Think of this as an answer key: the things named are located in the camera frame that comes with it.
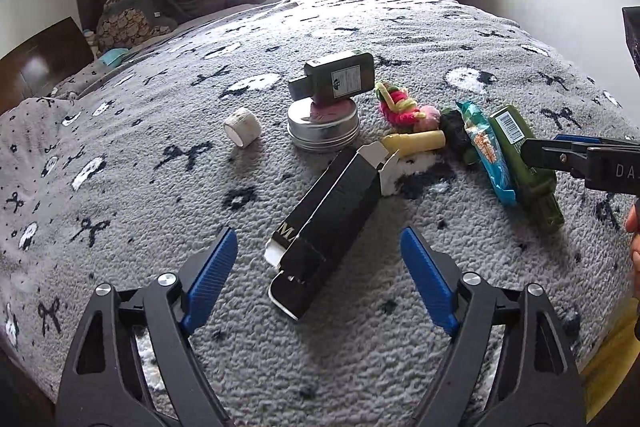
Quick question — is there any wooden headboard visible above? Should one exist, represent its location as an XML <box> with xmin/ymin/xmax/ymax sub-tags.
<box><xmin>0</xmin><ymin>17</ymin><xmax>96</xmax><ymax>115</ymax></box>

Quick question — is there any white bandage tape roll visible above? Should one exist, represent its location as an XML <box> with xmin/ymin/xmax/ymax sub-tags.
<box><xmin>223</xmin><ymin>108</ymin><xmax>262</xmax><ymax>145</ymax></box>

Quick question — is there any person's right hand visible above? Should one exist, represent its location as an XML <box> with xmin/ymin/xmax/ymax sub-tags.
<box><xmin>625</xmin><ymin>202</ymin><xmax>640</xmax><ymax>273</ymax></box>

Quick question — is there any pink yellow crochet toy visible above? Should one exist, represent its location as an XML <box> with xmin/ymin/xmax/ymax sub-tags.
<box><xmin>375</xmin><ymin>81</ymin><xmax>442</xmax><ymax>132</ymax></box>

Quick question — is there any black crumpled wrapper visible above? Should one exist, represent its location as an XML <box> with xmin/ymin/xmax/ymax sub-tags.
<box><xmin>440</xmin><ymin>107</ymin><xmax>473</xmax><ymax>152</ymax></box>

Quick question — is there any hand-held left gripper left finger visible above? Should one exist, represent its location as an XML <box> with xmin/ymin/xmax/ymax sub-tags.
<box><xmin>55</xmin><ymin>227</ymin><xmax>238</xmax><ymax>427</ymax></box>

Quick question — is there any black carton box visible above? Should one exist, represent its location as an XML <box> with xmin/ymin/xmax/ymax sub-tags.
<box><xmin>263</xmin><ymin>143</ymin><xmax>401</xmax><ymax>322</ymax></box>

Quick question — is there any teal snack packet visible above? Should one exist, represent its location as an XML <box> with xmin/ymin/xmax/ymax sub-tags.
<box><xmin>456</xmin><ymin>101</ymin><xmax>518</xmax><ymax>208</ymax></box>

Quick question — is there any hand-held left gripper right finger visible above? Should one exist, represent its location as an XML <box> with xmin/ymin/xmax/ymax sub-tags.
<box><xmin>400</xmin><ymin>227</ymin><xmax>586</xmax><ymax>427</ymax></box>

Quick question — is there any pale yellow tube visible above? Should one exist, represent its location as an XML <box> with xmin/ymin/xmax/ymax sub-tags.
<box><xmin>382</xmin><ymin>129</ymin><xmax>447</xmax><ymax>158</ymax></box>

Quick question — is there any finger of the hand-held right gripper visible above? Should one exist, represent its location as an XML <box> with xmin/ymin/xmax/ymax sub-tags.
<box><xmin>552</xmin><ymin>134</ymin><xmax>640</xmax><ymax>150</ymax></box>
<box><xmin>520</xmin><ymin>139</ymin><xmax>593</xmax><ymax>182</ymax></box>

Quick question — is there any silver round tin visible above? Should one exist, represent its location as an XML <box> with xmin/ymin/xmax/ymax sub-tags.
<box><xmin>286</xmin><ymin>99</ymin><xmax>361</xmax><ymax>152</ymax></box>

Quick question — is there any green barcode packet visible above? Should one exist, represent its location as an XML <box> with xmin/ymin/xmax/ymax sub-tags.
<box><xmin>487</xmin><ymin>105</ymin><xmax>566</xmax><ymax>235</ymax></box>

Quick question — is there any small teal item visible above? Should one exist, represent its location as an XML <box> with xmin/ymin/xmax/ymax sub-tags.
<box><xmin>97</xmin><ymin>48</ymin><xmax>131</xmax><ymax>68</ymax></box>

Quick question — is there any dark green flat bottle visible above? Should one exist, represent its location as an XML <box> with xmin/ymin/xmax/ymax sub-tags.
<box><xmin>288</xmin><ymin>50</ymin><xmax>374</xmax><ymax>105</ymax></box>

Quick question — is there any patterned dark pillow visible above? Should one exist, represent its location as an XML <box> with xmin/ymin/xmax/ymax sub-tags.
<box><xmin>95</xmin><ymin>0</ymin><xmax>178</xmax><ymax>52</ymax></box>

